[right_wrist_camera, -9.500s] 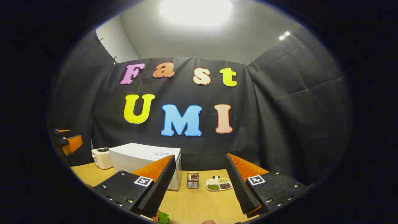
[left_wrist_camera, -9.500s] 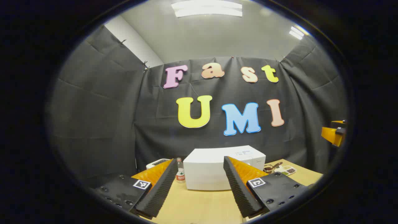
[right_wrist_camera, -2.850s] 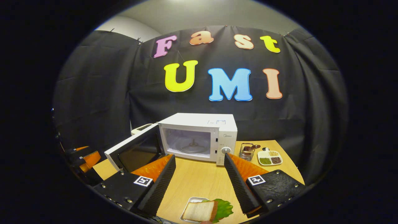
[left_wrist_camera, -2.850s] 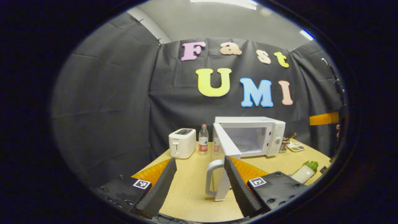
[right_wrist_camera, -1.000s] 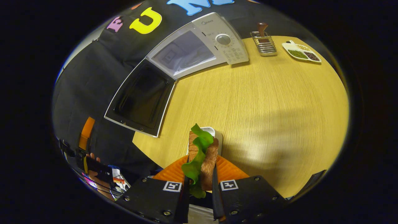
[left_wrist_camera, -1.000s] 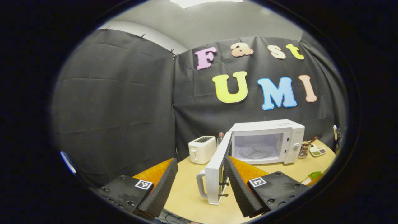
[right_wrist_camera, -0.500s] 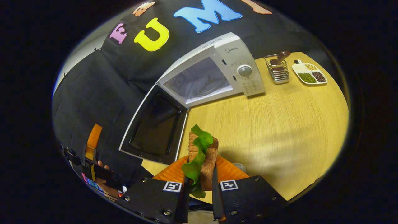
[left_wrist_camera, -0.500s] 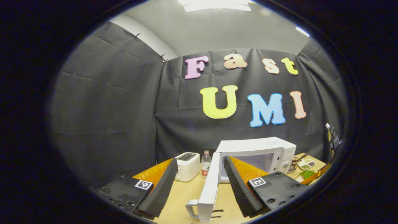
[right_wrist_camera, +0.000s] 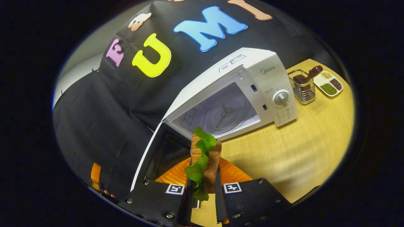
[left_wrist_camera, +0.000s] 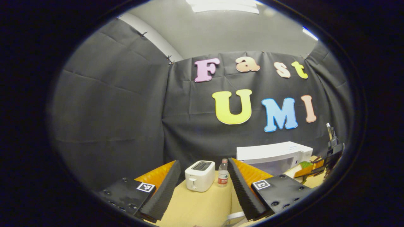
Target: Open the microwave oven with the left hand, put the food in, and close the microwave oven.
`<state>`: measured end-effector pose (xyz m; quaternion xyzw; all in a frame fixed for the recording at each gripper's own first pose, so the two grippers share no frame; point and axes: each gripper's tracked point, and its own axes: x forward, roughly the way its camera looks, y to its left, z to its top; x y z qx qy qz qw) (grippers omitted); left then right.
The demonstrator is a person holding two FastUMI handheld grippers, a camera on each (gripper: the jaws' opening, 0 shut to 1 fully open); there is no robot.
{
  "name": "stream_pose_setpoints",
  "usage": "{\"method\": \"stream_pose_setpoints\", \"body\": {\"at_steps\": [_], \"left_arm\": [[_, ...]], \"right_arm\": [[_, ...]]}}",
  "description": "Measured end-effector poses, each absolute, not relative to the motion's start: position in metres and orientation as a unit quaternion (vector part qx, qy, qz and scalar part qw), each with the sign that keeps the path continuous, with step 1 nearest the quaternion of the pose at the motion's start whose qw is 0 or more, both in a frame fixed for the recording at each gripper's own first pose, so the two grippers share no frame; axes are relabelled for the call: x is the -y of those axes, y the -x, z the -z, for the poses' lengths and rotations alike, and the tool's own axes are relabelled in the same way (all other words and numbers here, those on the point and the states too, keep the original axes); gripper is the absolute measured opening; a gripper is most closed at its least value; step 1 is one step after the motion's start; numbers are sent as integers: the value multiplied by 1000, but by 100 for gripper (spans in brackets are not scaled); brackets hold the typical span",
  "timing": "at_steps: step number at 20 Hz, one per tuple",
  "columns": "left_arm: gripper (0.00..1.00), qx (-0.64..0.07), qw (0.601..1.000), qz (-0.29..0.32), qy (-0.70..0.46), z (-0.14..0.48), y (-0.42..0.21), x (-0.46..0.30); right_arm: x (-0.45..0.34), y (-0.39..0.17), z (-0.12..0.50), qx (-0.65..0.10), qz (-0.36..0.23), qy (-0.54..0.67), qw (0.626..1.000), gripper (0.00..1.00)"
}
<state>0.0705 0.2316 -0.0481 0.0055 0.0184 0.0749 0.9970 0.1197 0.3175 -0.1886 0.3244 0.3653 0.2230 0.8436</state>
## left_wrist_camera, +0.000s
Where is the sandwich with green lettuce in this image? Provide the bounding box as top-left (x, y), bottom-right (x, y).
top-left (283, 160), bottom-right (316, 179)

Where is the clear water bottle red label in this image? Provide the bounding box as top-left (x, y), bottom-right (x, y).
top-left (217, 159), bottom-right (229, 188)

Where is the small ceiling light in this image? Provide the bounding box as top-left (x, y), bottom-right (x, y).
top-left (302, 27), bottom-right (318, 41)

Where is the ceiling light panel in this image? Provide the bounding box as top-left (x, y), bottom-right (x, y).
top-left (186, 0), bottom-right (260, 14)

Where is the white toaster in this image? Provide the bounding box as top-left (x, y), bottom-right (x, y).
top-left (185, 160), bottom-right (216, 192)

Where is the white microwave oven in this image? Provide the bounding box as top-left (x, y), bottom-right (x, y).
top-left (236, 141), bottom-right (314, 177)

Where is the black backdrop cloth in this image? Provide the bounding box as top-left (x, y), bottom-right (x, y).
top-left (47, 17), bottom-right (354, 191)

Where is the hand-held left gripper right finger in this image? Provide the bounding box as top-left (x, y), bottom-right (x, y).
top-left (228, 158), bottom-right (314, 221)

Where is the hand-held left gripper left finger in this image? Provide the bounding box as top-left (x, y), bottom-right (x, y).
top-left (98, 160), bottom-right (181, 223)

